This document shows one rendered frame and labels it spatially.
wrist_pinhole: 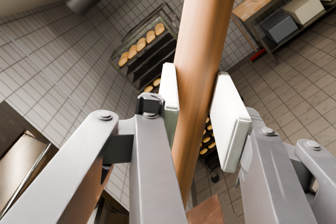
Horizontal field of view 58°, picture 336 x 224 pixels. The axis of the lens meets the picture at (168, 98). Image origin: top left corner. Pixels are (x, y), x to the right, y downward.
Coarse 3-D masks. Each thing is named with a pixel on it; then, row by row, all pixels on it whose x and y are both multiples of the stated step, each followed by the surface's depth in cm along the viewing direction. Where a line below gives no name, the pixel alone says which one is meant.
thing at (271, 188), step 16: (256, 128) 13; (256, 144) 12; (272, 144) 12; (256, 160) 12; (272, 160) 11; (288, 160) 11; (240, 176) 14; (256, 176) 11; (272, 176) 10; (288, 176) 10; (256, 192) 11; (272, 192) 9; (288, 192) 10; (256, 208) 10; (272, 208) 9; (288, 208) 9; (304, 208) 9
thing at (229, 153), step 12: (216, 84) 19; (228, 84) 18; (216, 96) 19; (228, 96) 16; (216, 108) 18; (228, 108) 15; (240, 108) 14; (216, 120) 18; (228, 120) 15; (240, 120) 14; (216, 132) 17; (228, 132) 14; (240, 132) 14; (216, 144) 17; (228, 144) 14; (240, 144) 14; (228, 156) 14; (228, 168) 15
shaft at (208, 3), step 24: (192, 0) 18; (216, 0) 17; (192, 24) 18; (216, 24) 18; (192, 48) 18; (216, 48) 19; (192, 72) 19; (216, 72) 20; (192, 96) 19; (192, 120) 20; (192, 144) 21; (192, 168) 22
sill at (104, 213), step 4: (104, 200) 207; (100, 204) 207; (104, 204) 204; (100, 208) 202; (104, 208) 202; (96, 212) 202; (100, 212) 198; (104, 212) 199; (96, 216) 197; (100, 216) 194; (104, 216) 197; (96, 220) 193; (100, 220) 191
